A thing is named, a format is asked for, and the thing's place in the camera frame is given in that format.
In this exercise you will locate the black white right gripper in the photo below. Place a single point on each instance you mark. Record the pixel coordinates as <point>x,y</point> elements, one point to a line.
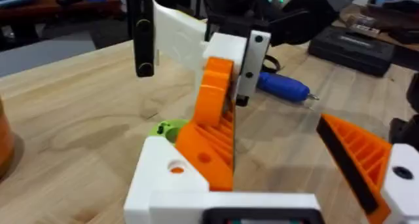
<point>294,24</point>

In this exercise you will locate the finger of the orange white right gripper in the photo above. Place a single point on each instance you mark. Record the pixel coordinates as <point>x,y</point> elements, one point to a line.
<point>212,86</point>

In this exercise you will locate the orange tub with green toys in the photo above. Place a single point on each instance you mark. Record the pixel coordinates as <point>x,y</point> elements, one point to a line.
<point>5,142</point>

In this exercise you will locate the orange ribbed wedge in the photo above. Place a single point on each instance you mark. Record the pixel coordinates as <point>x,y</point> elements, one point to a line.
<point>206,152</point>

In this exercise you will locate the brown table with clutter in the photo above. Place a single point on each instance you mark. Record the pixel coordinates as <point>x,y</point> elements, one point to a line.
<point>376,24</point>

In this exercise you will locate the black upright right wrist plate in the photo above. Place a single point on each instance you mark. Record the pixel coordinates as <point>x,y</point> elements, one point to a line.
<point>142,44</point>

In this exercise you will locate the green disc with holes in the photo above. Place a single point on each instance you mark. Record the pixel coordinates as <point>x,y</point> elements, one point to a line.
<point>163,123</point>

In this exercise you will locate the small black screw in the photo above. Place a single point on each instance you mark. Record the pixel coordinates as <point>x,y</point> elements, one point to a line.
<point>160,129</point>

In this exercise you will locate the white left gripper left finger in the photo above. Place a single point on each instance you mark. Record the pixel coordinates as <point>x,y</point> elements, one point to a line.
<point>154,171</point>

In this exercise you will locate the black tool case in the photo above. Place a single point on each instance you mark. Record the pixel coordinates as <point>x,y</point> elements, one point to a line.
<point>353,50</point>

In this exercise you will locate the orange white left gripper right finger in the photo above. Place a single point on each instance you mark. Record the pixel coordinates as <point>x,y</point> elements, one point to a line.
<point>363,158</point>

